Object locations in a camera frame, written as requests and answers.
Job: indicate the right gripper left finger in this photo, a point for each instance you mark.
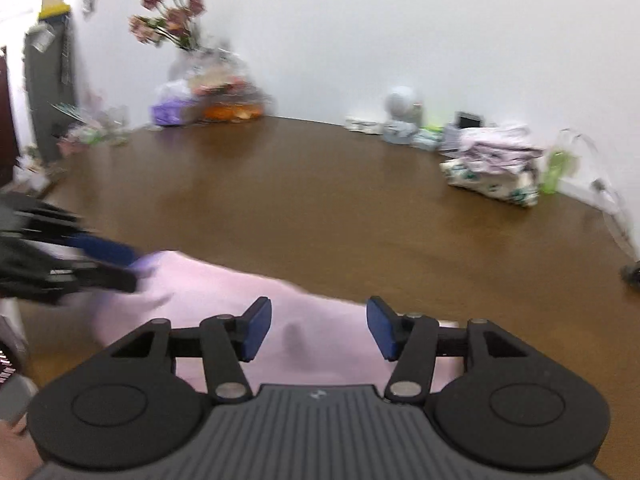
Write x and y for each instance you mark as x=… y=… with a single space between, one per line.
x=145 y=396

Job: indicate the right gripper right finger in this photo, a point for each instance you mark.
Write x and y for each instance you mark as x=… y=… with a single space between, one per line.
x=488 y=394

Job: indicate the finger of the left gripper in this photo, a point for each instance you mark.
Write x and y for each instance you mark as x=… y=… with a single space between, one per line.
x=105 y=276
x=102 y=249

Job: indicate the pink jacket sleeve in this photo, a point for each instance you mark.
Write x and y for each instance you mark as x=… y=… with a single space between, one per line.
x=19 y=458

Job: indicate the purple tissue box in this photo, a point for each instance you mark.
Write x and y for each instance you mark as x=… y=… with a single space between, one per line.
x=175 y=105

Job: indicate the plastic box of oranges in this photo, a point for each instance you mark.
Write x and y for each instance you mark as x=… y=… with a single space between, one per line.
x=233 y=107

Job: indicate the plastic bag of snacks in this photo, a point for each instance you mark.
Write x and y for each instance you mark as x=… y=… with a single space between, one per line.
x=213 y=71

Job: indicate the white floral folded cloth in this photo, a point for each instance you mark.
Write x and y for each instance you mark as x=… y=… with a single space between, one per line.
x=516 y=189

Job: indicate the white power strip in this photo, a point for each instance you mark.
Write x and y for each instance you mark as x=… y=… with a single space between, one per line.
x=604 y=200

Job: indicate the pink artificial flowers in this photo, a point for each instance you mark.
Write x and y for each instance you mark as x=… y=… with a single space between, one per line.
x=176 y=22

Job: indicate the green spray bottle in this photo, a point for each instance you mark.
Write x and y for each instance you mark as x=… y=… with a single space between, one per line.
x=560 y=162

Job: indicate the green white small box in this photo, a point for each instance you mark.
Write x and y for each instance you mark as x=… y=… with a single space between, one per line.
x=428 y=138

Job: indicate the small black box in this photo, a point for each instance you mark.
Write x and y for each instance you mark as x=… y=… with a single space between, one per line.
x=468 y=120

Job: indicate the white astronaut figurine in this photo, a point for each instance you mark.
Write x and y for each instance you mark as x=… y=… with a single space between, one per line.
x=404 y=108

